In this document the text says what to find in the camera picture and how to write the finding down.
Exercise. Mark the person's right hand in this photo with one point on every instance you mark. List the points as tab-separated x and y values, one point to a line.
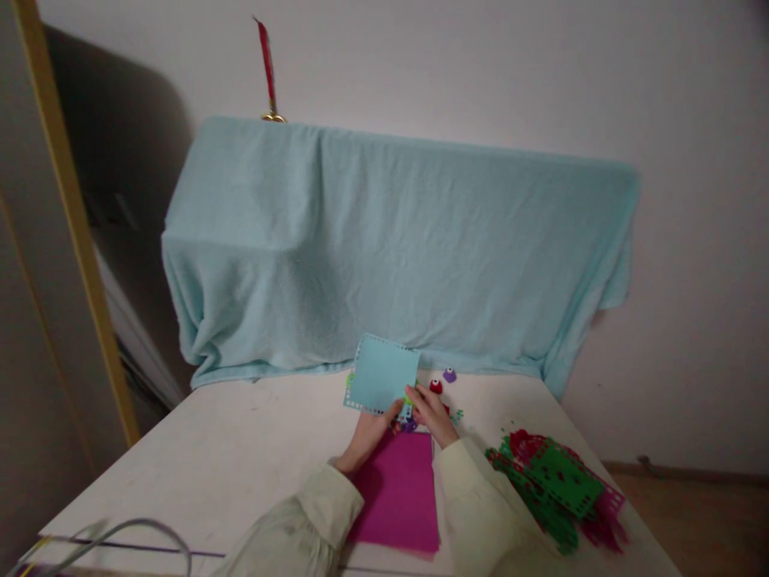
434	421

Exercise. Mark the person's left hand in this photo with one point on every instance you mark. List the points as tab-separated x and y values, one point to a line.
367	437

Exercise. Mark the light blue punched paper sheet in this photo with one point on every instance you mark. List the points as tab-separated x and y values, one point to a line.
381	382

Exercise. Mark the purple flower paper punch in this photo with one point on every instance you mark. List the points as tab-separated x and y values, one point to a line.
410	425

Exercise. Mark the red paper punch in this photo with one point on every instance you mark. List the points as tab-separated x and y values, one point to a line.
436	386

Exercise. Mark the green paper punch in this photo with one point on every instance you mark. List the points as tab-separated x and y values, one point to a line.
349	378

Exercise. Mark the magenta paper sheet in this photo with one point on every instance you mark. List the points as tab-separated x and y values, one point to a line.
399	496

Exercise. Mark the pile of green red punched sheets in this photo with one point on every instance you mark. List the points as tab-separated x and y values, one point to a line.
556	490

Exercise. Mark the light blue towel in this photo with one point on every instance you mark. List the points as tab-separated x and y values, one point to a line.
396	252

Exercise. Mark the red ribbon with gold bell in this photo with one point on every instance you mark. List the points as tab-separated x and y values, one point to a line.
269	66

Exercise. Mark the wooden door frame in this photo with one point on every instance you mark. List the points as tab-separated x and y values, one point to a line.
72	222

